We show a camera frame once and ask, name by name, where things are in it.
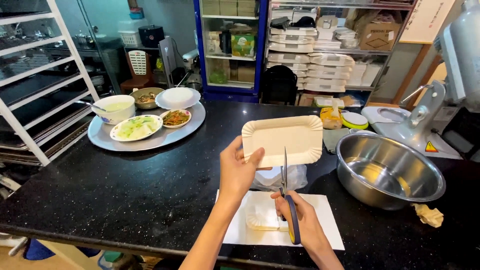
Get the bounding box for person's left hand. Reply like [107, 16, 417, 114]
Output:
[219, 135, 272, 200]

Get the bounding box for person's right hand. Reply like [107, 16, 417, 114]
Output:
[271, 190, 330, 256]

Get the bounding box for blue handled scissors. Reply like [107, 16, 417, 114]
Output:
[279, 146, 302, 245]

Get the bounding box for beige paper plate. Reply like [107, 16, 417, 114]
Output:
[241, 115, 324, 169]

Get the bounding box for clear plastic bag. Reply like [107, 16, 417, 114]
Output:
[250, 164, 308, 192]

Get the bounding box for white paper sheet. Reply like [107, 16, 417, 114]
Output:
[215, 189, 346, 251]

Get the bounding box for grey folded cloth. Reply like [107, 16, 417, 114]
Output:
[322, 128, 350, 154]

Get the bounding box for large steel mixing bowl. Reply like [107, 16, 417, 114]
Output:
[336, 133, 446, 211]

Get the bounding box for green food container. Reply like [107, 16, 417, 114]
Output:
[313, 96, 346, 109]

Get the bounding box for black chair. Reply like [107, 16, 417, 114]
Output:
[260, 65, 298, 106]

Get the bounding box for small plate of stir-fry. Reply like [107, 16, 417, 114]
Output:
[160, 109, 192, 129]

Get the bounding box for round metal serving tray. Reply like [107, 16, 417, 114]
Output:
[87, 100, 206, 152]

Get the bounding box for crumpled brown paper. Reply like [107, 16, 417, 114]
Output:
[412, 203, 445, 228]

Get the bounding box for white upturned plate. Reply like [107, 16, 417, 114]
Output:
[155, 87, 201, 110]

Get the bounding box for plate of green vegetables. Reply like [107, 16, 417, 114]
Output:
[109, 114, 163, 142]

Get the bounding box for blue glass door fridge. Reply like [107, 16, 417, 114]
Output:
[193, 0, 269, 103]

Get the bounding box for metal shelf of packaging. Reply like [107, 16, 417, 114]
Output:
[265, 0, 417, 107]

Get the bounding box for metal bowl of food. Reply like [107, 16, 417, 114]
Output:
[130, 87, 165, 110]

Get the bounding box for white bowl of soup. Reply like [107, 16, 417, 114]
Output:
[92, 94, 136, 125]

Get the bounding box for brown plastic chair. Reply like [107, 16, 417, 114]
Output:
[120, 50, 154, 95]

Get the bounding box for grey stand mixer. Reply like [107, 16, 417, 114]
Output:
[361, 0, 480, 163]

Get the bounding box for black rice cooker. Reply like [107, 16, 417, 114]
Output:
[138, 25, 165, 48]

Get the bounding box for metal spoon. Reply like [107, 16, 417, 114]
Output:
[76, 100, 109, 112]

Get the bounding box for white plastic basket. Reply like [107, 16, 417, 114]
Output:
[118, 31, 142, 48]

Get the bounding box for white baking rack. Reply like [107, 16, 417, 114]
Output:
[0, 0, 100, 167]

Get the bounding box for white wall poster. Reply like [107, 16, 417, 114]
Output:
[399, 0, 456, 45]

